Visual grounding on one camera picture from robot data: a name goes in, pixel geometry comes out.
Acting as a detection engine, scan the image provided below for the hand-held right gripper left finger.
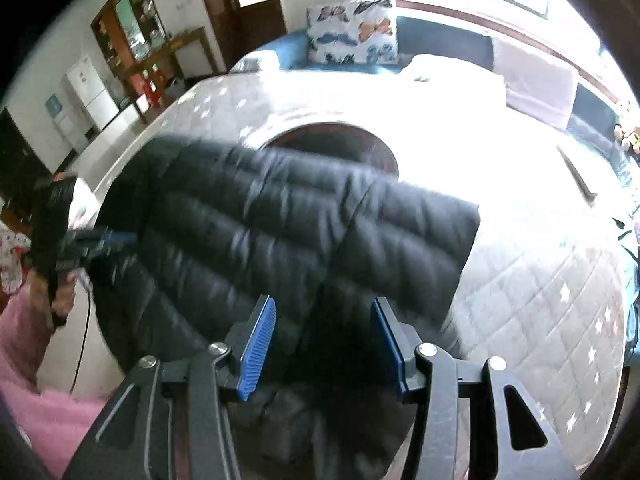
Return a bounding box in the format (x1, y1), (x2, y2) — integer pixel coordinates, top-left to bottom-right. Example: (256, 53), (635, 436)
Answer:
(62, 295), (277, 480)

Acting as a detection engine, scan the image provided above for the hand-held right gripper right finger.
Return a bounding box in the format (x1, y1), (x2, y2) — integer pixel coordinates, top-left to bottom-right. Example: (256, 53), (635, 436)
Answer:
(371, 296), (581, 480)

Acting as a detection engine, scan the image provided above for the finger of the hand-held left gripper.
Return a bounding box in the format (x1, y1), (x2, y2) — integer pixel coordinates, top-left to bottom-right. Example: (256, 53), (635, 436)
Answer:
(65, 226), (139, 267)

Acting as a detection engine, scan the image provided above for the black puffer jacket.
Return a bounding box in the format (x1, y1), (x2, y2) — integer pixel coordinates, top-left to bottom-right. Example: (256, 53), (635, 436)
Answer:
(92, 135), (481, 480)

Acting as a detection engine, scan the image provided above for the person's left hand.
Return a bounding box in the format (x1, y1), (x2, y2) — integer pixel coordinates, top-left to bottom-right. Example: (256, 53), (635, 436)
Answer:
(30, 267), (81, 328)

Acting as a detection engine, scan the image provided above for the floral printed cloth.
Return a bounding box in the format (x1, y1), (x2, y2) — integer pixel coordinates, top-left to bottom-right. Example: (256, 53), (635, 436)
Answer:
(0, 220), (32, 295)

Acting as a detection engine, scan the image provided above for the white water dispenser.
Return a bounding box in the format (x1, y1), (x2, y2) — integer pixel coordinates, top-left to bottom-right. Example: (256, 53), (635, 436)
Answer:
(45, 95), (97, 155)

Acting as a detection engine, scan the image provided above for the white refrigerator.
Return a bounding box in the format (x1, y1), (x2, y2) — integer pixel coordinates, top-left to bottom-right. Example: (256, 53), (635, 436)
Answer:
(65, 56), (122, 135)

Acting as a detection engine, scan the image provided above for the grey quilted star blanket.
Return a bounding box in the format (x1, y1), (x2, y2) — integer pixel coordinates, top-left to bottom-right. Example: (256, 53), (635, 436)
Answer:
(95, 67), (632, 473)

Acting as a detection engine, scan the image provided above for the wooden display cabinet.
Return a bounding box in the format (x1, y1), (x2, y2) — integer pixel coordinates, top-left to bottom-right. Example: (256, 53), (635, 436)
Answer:
(90, 0), (222, 111)

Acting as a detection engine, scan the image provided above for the striped white blue cloth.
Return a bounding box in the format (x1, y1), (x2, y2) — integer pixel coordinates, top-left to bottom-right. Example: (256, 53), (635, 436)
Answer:
(234, 52), (281, 74)

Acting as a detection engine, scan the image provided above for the brown wooden door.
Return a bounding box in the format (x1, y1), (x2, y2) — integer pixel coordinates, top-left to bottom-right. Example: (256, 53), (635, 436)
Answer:
(192, 0), (288, 70)

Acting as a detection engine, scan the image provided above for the blue sofa bed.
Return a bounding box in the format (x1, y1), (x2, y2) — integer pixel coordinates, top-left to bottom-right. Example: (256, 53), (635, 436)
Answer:
(230, 15), (640, 188)

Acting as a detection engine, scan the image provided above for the flat butterfly print pillow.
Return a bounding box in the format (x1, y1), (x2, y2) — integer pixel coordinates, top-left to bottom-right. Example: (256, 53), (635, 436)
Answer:
(400, 54), (507, 107)

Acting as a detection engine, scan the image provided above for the white cushion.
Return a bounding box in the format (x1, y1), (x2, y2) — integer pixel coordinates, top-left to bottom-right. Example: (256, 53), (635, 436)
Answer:
(492, 37), (580, 131)

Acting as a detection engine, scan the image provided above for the square butterfly print pillow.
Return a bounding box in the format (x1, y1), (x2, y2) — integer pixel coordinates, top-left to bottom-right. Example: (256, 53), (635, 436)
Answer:
(306, 0), (400, 66)

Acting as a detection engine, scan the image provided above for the green brown plush toy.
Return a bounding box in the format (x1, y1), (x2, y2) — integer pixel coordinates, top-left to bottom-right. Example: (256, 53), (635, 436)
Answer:
(614, 102), (640, 157)

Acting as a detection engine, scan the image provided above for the black cable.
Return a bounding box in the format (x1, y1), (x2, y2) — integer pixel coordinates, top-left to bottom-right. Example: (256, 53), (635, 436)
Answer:
(69, 269), (94, 395)

